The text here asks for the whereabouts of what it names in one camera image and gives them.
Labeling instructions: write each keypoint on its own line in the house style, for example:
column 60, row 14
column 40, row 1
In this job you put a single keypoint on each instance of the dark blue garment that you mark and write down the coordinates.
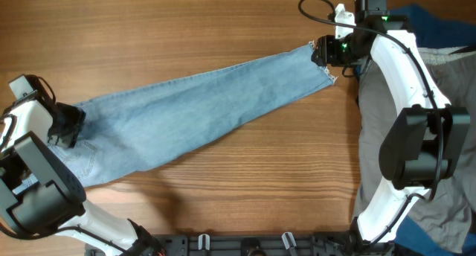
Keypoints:
column 434, row 32

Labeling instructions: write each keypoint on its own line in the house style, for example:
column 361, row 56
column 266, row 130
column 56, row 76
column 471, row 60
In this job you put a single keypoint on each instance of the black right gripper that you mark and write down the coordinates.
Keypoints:
column 327, row 45

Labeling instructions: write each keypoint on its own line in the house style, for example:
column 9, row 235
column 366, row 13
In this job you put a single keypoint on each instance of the light blue denim jeans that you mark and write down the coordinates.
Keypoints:
column 147, row 127

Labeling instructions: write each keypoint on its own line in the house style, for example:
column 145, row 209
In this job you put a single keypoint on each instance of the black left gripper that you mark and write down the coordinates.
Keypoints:
column 79, row 116

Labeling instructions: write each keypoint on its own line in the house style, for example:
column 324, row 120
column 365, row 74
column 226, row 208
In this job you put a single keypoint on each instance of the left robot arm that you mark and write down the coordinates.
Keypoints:
column 40, row 196

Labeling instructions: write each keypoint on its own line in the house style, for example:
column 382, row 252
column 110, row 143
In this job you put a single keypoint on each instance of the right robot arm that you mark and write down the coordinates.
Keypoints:
column 425, row 141

